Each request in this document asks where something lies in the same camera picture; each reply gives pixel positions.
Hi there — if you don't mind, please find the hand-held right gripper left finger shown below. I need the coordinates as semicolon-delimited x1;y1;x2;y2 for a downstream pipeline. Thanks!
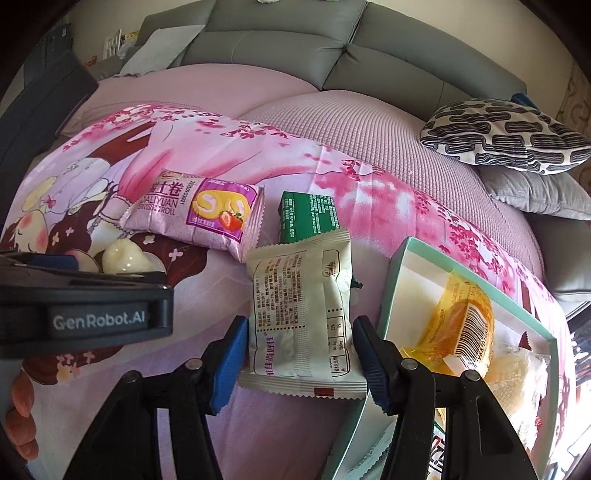
69;315;250;480

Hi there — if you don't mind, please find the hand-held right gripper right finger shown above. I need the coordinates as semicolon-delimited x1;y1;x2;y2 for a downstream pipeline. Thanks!
352;315;539;480

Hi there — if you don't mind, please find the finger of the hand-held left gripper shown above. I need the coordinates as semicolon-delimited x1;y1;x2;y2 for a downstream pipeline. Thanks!
0;250;80;274

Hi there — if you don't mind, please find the white jelly cup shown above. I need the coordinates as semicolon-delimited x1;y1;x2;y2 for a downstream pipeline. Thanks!
90;239;167;274

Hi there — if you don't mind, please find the cream white snack packet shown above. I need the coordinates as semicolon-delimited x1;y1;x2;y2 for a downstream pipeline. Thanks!
238;229;370;401

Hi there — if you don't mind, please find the orange yellow snack packet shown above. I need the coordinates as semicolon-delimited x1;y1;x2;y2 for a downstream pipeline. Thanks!
401;272;496;377

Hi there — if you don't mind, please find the teal edged white box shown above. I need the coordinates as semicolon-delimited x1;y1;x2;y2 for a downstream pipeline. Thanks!
321;236;573;480

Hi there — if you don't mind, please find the clear round bun packet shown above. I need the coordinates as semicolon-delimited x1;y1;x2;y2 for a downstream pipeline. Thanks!
485;344;550;462

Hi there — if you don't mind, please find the person's left hand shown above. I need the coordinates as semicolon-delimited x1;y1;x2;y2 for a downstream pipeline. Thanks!
6;371;40;462

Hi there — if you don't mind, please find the pink swiss roll packet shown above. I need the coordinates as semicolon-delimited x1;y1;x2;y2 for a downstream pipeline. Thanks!
119;168;265;264

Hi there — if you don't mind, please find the dark grey panel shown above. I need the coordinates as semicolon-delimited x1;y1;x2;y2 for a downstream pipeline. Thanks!
0;50;99;162

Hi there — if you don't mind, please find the dark green snack packet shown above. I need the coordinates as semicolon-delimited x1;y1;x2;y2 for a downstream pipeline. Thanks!
278;191;365;290

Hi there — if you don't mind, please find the dark grey cabinet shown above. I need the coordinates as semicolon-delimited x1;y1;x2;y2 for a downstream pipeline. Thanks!
25;25;75;65

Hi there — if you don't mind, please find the pink printed blanket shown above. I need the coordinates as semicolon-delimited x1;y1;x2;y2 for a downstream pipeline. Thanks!
0;104;583;480

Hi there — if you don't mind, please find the white shelf rack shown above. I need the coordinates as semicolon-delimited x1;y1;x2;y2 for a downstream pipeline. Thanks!
104;31;139;58

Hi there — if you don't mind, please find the light grey pillow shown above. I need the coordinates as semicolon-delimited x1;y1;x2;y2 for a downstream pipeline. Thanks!
115;24;206;78

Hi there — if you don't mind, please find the pink textured bedspread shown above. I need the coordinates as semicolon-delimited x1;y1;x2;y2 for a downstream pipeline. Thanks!
60;62;546;278

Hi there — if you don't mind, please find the grey cushion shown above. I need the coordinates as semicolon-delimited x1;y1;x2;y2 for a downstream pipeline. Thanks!
478;166;591;220

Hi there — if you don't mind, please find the black white patterned cushion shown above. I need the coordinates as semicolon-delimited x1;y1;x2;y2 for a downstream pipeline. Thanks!
420;98;591;175

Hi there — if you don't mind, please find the grey sofa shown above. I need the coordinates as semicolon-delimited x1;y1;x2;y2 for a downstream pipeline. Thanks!
60;0;591;303

